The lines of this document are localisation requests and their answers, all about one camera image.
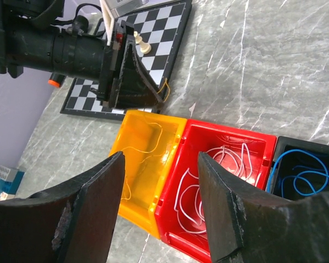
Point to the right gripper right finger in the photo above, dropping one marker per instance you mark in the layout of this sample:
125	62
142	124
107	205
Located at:
246	224

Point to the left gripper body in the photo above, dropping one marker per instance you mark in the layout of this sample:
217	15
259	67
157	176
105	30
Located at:
54	50

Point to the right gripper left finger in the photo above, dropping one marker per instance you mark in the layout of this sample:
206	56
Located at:
73	221

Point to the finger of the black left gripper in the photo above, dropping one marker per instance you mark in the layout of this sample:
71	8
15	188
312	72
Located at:
135	88

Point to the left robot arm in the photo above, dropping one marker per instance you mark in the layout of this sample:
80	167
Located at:
44	14

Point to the black marker orange cap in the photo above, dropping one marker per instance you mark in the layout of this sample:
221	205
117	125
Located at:
56	80

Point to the cream chess piece right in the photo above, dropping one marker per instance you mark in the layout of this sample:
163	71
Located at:
145	47

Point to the yellow plastic bin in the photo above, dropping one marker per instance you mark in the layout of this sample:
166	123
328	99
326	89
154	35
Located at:
149	142

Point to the red plastic bin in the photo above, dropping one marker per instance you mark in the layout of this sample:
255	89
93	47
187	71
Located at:
179	213

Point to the black plastic bin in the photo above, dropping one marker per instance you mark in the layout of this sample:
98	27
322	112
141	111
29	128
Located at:
300	169

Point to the toy brick structure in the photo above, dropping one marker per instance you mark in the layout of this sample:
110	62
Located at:
10	179

